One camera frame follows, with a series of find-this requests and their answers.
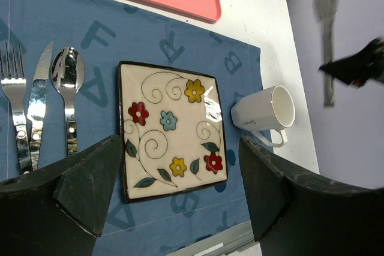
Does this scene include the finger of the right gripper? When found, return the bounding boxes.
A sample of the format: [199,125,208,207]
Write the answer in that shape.
[319,37,383,88]

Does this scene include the square floral ceramic plate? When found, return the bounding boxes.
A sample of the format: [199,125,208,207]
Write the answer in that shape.
[118,61,228,202]

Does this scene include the silver knife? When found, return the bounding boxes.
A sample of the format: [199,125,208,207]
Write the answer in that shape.
[27,41,53,170]

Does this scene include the silver spoon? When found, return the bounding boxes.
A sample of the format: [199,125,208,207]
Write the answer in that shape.
[51,47,85,157]

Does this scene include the silver metal tongs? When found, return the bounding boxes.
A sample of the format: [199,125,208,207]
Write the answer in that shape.
[313,0,338,107]

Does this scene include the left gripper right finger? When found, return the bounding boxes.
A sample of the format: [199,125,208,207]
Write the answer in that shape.
[239,136,383,255]

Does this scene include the silver fork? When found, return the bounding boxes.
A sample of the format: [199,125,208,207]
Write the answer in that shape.
[1,43,32,174]

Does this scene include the white ceramic mug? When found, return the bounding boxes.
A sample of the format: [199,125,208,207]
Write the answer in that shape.
[230,85,296,147]

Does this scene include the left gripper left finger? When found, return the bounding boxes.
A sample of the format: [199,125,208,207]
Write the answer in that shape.
[1,135,122,255]

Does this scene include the aluminium table frame rail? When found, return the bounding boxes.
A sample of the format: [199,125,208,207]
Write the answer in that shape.
[169,221,257,255]

